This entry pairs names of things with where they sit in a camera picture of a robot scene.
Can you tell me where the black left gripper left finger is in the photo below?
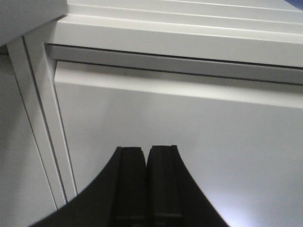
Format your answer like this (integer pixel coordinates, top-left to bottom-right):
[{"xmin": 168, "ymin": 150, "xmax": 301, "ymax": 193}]
[{"xmin": 33, "ymin": 147, "xmax": 146, "ymax": 227}]

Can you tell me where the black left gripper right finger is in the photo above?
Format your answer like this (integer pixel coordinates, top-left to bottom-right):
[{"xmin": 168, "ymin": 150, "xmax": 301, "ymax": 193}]
[{"xmin": 147, "ymin": 145, "xmax": 227, "ymax": 227}]

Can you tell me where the white wall cabinet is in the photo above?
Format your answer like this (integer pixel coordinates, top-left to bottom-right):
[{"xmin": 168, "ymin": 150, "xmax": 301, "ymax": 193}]
[{"xmin": 0, "ymin": 0, "xmax": 303, "ymax": 211}]

